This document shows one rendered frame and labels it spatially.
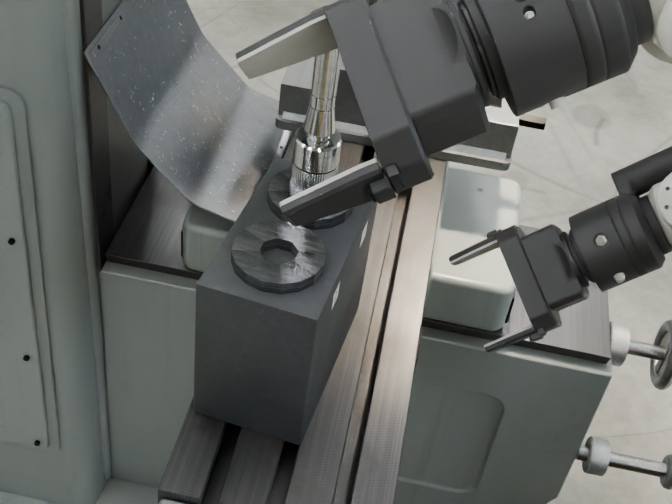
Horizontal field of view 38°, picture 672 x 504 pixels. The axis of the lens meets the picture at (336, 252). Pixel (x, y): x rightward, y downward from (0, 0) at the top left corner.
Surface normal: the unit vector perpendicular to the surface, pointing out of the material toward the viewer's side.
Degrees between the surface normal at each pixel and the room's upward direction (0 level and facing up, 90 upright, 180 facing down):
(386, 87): 36
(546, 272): 51
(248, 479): 0
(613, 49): 94
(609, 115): 0
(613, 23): 77
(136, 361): 90
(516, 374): 90
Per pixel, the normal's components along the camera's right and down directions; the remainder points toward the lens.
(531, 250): -0.40, -0.11
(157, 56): 0.92, -0.15
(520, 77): 0.12, 0.61
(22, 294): -0.17, 0.62
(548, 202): 0.11, -0.74
